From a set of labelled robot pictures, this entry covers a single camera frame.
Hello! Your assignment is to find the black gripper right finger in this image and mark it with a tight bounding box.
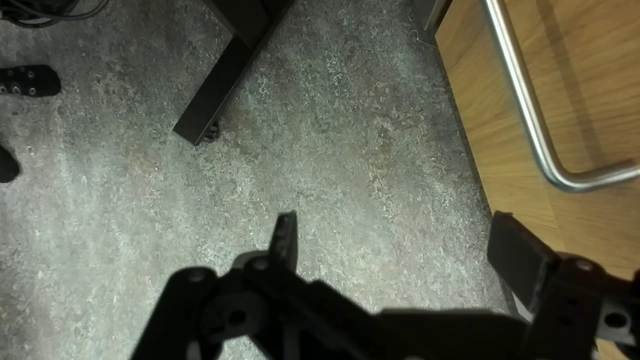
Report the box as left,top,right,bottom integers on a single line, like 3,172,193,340
486,211,640,360

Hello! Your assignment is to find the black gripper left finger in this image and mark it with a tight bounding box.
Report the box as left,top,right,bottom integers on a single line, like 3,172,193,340
130,211,319,360

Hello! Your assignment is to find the wooden front white drawer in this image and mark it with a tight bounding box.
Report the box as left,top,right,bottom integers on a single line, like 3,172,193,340
435,0,640,360

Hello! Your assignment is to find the black metal stand leg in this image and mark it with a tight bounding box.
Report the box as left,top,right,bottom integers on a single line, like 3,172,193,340
172,0,297,149

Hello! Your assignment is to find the black rounded object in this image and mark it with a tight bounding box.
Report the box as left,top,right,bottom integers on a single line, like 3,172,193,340
0,144,23,186

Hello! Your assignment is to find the black plate with holes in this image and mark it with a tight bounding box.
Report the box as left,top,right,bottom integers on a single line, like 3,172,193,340
0,62,64,102

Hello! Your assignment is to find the silver drawer handle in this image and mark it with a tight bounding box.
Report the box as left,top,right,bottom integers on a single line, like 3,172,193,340
483,0,640,194

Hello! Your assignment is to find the black cable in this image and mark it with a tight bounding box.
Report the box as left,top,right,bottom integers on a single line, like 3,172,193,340
0,0,110,31

